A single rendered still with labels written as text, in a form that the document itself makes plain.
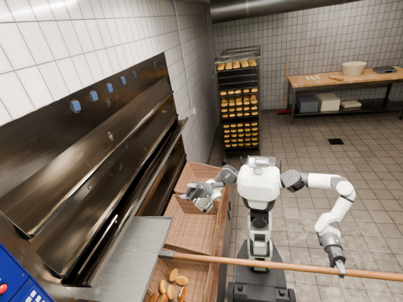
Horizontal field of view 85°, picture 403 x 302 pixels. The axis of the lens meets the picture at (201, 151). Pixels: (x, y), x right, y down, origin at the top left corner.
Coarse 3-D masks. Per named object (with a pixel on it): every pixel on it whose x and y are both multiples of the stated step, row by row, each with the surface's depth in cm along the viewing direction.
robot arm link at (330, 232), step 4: (328, 228) 122; (332, 228) 124; (316, 232) 130; (324, 232) 122; (328, 232) 121; (332, 232) 121; (336, 232) 122; (320, 236) 126; (324, 236) 119; (328, 236) 118; (332, 236) 117; (336, 236) 118; (320, 240) 124; (320, 244) 124
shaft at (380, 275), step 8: (176, 256) 123; (184, 256) 122; (192, 256) 122; (200, 256) 121; (208, 256) 120; (216, 256) 120; (240, 264) 115; (248, 264) 114; (256, 264) 113; (264, 264) 112; (272, 264) 112; (280, 264) 111; (288, 264) 111; (296, 264) 110; (312, 272) 107; (320, 272) 106; (328, 272) 106; (336, 272) 105; (352, 272) 104; (360, 272) 103; (368, 272) 103; (376, 272) 102; (392, 280) 100; (400, 280) 99
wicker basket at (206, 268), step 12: (180, 252) 172; (168, 264) 183; (180, 264) 179; (192, 264) 175; (204, 264) 172; (156, 276) 170; (168, 276) 178; (192, 276) 175; (204, 276) 174; (156, 288) 167; (192, 288) 167; (204, 288) 166; (144, 300) 154; (168, 300) 162; (192, 300) 160; (204, 300) 147
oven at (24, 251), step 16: (64, 96) 101; (160, 112) 206; (176, 112) 250; (144, 128) 175; (128, 144) 152; (112, 160) 134; (96, 176) 120; (80, 192) 109; (64, 208) 100; (144, 208) 172; (0, 224) 74; (48, 224) 91; (0, 240) 74; (16, 240) 79; (32, 240) 85; (16, 256) 79; (32, 256) 85; (32, 272) 85; (48, 272) 91; (48, 288) 91; (64, 288) 99
